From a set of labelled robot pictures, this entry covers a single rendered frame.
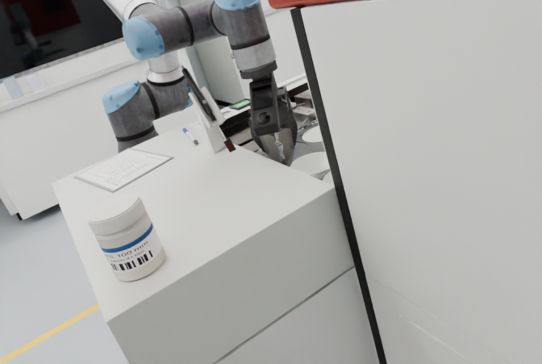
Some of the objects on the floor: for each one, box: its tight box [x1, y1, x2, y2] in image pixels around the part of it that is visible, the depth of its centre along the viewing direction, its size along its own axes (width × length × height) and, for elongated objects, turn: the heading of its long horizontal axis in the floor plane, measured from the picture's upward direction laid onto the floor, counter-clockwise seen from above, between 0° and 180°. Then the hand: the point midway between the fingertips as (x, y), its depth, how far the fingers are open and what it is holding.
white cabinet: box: [212, 266, 379, 364], centre depth 119 cm, size 64×96×82 cm, turn 153°
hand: (285, 165), depth 90 cm, fingers closed
